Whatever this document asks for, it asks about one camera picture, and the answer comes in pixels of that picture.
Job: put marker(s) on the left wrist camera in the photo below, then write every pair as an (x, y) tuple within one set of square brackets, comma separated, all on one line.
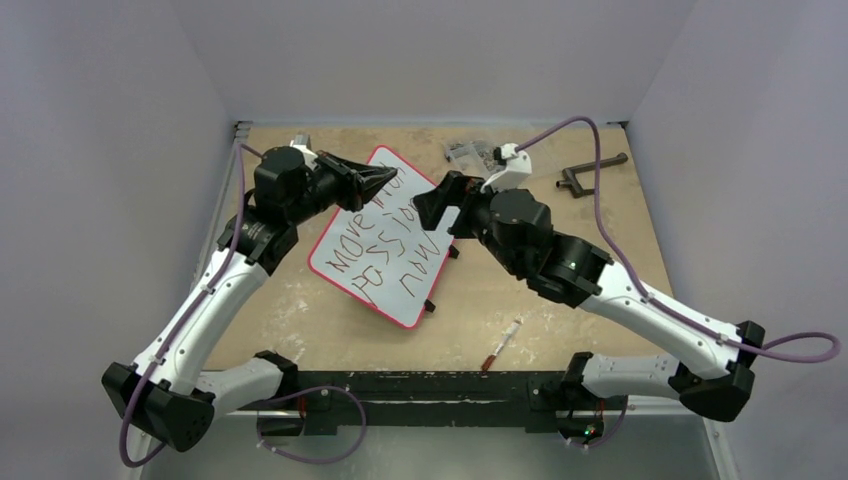
[(302, 142)]

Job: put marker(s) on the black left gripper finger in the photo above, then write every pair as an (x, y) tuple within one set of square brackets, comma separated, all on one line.
[(366, 188), (353, 169)]

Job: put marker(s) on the white whiteboard marker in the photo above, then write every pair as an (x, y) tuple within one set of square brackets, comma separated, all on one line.
[(508, 334)]

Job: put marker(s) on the clear plastic screw box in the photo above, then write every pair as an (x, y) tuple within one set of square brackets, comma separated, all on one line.
[(471, 150)]

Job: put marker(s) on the red marker cap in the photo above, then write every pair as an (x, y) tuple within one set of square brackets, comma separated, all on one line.
[(485, 367)]

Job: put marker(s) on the pink framed whiteboard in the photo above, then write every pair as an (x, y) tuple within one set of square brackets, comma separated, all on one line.
[(380, 255)]

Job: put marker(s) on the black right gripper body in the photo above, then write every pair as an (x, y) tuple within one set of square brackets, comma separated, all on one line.
[(462, 212)]

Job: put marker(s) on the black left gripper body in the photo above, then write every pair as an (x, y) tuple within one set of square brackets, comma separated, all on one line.
[(328, 188)]

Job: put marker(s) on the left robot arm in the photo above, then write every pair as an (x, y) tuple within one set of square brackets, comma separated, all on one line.
[(164, 392)]

